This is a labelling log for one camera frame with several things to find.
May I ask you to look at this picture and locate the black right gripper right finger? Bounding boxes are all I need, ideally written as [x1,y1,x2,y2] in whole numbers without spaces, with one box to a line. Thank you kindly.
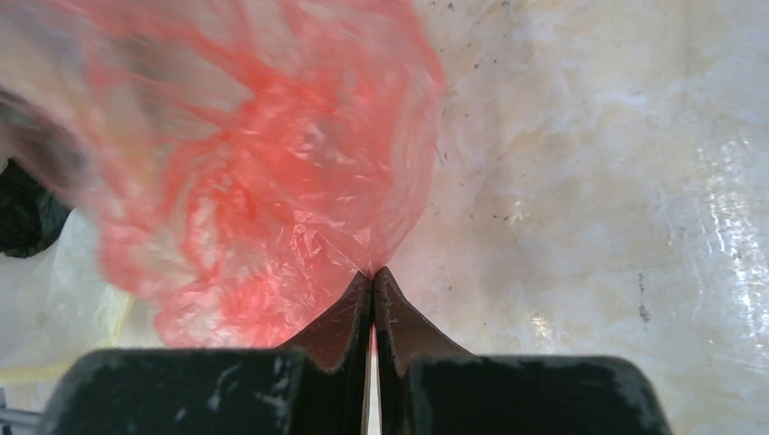
[372,268,671,434]

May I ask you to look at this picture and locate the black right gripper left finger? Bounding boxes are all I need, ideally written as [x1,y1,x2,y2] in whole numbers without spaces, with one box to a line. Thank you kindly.
[35,275,372,434]

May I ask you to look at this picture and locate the red translucent trash bag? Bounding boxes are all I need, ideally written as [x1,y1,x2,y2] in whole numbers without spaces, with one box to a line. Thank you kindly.
[1,1,443,347]

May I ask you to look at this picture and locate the large translucent white plastic bag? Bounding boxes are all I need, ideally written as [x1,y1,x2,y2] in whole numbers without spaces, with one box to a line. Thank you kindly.
[1,211,161,411]

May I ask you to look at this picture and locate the black trash bag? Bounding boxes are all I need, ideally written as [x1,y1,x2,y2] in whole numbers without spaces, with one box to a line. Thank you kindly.
[1,159,71,258]

